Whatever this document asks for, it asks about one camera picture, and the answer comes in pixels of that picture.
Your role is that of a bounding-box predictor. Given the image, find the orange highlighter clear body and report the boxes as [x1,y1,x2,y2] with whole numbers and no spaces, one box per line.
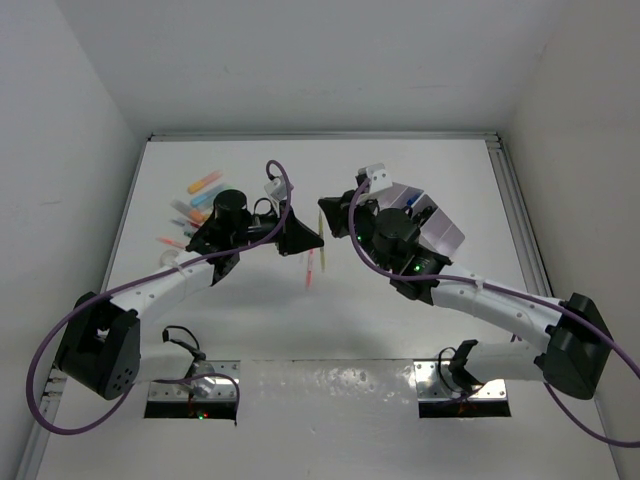
[170,199,209,224]

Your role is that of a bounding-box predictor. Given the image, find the clear tape roll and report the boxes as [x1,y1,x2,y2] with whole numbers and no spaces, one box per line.
[159,249,179,267]

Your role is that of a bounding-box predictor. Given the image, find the orange thin highlighter pen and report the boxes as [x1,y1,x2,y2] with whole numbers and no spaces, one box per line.
[156,237,186,249]

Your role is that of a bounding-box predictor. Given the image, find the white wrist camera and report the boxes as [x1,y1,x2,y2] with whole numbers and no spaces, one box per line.
[264,176,293,206]
[356,163,393,194]

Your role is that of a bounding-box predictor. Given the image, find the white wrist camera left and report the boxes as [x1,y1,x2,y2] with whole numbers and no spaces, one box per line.
[264,176,293,206]

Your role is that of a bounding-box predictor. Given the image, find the white divided organizer left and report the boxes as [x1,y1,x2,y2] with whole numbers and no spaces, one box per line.
[379,182,424,209]

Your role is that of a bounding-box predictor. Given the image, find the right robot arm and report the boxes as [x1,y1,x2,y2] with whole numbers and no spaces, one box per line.
[318,187,611,400]

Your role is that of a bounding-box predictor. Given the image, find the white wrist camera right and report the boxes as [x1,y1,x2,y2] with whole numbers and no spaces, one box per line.
[356,163,393,194]

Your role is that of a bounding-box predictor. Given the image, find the pink thin highlighter pen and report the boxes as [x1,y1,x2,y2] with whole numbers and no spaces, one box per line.
[305,249,315,290]

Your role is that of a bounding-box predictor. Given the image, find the blue highlighter clear body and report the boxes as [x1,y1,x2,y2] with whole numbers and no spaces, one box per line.
[190,188,219,210]

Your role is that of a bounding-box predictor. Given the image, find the pink highlighter yellow-orange cap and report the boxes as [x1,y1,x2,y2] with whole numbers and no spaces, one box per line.
[187,170,223,195]

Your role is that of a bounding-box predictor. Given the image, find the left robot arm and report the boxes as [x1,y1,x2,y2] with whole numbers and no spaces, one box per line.
[54,189,324,400]

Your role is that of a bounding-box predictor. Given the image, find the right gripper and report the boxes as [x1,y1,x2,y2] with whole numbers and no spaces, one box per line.
[321,187,391,272]

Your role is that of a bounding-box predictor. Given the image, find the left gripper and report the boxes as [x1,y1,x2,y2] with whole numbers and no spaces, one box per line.
[231,200,323,256]

